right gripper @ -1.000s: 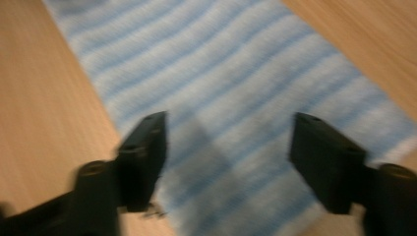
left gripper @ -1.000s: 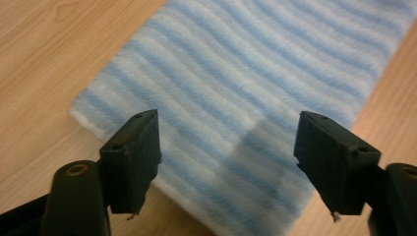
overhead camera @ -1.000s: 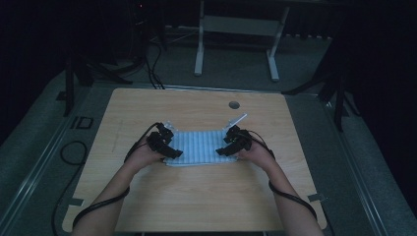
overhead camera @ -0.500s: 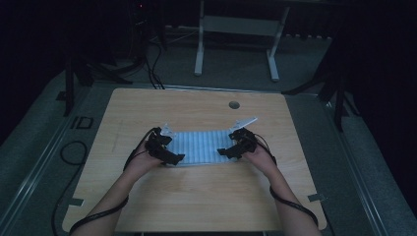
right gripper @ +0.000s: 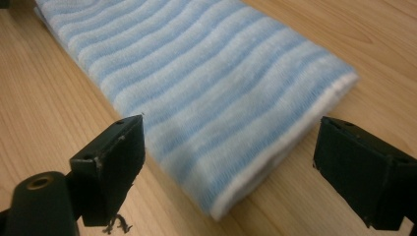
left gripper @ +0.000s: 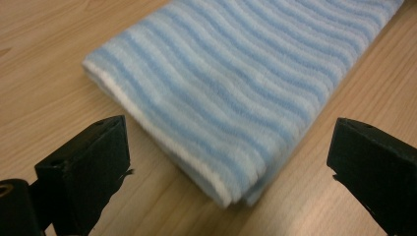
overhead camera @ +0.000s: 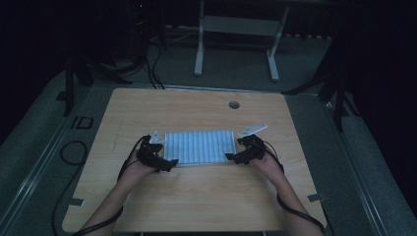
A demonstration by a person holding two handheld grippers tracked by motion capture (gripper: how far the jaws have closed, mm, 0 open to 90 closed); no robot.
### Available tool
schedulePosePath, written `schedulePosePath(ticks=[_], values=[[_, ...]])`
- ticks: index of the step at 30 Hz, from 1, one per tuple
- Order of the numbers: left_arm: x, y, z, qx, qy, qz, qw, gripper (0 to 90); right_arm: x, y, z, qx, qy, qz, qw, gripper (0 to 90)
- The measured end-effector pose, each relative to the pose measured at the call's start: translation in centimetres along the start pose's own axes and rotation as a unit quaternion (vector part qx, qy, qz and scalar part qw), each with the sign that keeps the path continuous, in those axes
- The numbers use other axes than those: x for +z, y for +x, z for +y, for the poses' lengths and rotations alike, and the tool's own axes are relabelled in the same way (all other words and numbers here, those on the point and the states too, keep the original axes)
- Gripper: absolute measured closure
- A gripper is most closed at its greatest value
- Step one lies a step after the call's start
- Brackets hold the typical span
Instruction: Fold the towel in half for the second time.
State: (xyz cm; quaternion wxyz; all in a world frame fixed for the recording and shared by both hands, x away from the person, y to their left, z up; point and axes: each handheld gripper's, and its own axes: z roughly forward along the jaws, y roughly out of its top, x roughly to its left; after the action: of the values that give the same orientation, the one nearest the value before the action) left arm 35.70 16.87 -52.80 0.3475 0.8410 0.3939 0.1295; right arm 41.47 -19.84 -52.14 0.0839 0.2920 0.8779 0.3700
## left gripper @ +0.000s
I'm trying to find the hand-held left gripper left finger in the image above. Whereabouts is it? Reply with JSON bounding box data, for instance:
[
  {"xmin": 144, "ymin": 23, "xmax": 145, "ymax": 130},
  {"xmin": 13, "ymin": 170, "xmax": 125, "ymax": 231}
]
[{"xmin": 33, "ymin": 114, "xmax": 132, "ymax": 236}]

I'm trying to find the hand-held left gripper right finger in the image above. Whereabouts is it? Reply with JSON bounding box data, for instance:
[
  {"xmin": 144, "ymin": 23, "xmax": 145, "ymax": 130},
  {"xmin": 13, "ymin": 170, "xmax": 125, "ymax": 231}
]
[{"xmin": 326, "ymin": 117, "xmax": 417, "ymax": 236}]

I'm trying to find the blue white striped towel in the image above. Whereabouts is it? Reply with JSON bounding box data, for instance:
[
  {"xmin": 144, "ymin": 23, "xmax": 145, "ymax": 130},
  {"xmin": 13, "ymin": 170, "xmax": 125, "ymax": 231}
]
[{"xmin": 81, "ymin": 0, "xmax": 405, "ymax": 208}]

